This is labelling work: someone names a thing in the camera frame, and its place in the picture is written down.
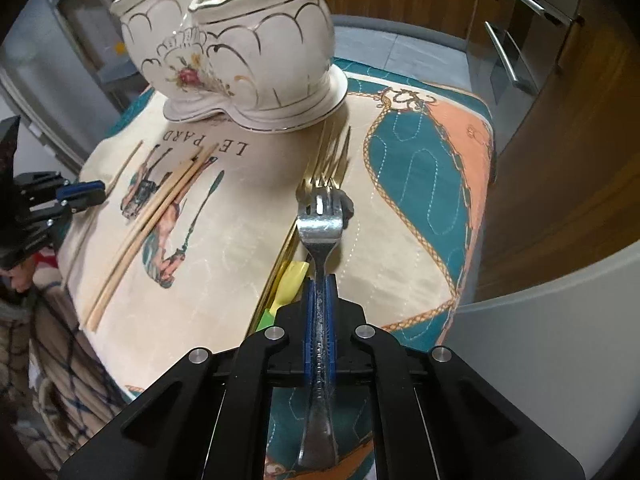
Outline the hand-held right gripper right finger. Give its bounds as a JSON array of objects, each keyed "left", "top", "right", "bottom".
[{"left": 325, "top": 275, "right": 587, "bottom": 480}]

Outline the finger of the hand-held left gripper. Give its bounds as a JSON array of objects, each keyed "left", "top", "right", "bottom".
[{"left": 15, "top": 172, "right": 107, "bottom": 233}]

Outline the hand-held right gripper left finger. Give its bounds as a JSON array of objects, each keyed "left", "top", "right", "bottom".
[{"left": 57, "top": 279, "right": 318, "bottom": 480}]

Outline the wooden chopstick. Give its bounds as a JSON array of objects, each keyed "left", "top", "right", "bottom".
[
  {"left": 90, "top": 144, "right": 221, "bottom": 333},
  {"left": 106, "top": 140, "right": 145, "bottom": 193},
  {"left": 84, "top": 159, "right": 197, "bottom": 323},
  {"left": 119, "top": 147, "right": 207, "bottom": 261}
]

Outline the silver fork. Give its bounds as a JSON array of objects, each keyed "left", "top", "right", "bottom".
[{"left": 295, "top": 187, "right": 347, "bottom": 472}]

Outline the cream ceramic utensil holder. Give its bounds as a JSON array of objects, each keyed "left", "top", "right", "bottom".
[{"left": 110, "top": 0, "right": 348, "bottom": 137}]

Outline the yellow green plastic utensil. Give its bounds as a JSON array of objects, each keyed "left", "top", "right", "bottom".
[{"left": 256, "top": 260, "right": 311, "bottom": 333}]

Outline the plaid blanket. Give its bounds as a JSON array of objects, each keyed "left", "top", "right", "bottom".
[{"left": 0, "top": 255, "right": 132, "bottom": 480}]

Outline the steel shelf rack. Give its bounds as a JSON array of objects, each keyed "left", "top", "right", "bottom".
[{"left": 0, "top": 0, "right": 151, "bottom": 176}]

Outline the stainless built-in oven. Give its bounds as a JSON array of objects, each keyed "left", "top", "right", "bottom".
[{"left": 482, "top": 0, "right": 587, "bottom": 107}]

